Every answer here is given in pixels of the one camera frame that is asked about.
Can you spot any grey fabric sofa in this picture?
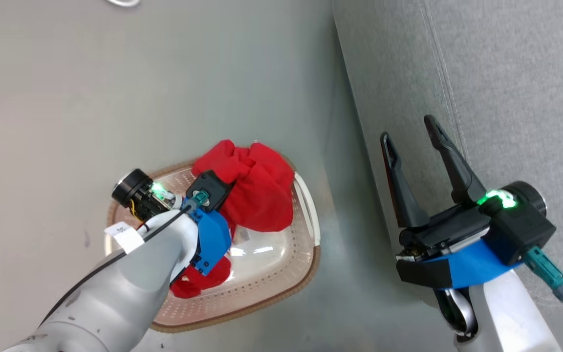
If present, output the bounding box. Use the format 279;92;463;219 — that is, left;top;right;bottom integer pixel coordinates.
332;0;563;352

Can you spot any red garment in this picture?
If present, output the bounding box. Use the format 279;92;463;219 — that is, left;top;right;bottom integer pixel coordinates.
170;139;296;299

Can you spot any blue right camera mount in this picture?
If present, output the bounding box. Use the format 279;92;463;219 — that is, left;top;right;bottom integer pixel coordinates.
422;239;524;290

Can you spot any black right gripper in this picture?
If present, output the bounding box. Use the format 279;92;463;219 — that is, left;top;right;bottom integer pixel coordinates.
380;114;549;290

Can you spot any right arm cable teal plug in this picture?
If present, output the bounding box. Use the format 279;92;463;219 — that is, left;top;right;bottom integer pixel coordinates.
523;246;563;351

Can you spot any beige perforated laundry basket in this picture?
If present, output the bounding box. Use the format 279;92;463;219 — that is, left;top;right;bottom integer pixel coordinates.
105;155;322;334

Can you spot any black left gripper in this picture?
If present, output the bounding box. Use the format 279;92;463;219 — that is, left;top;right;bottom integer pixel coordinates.
111;168;185;221

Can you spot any white paper cable tag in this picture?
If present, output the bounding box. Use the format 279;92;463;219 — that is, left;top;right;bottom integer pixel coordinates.
104;221;145;255

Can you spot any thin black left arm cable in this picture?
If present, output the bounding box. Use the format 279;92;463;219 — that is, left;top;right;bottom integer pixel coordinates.
41;204;195;324

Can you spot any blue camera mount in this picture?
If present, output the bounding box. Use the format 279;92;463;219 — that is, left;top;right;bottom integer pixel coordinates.
190;209;233;276
422;239;524;290

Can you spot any blue left camera mount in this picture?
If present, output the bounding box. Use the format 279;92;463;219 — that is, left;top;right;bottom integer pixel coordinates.
190;209;233;276

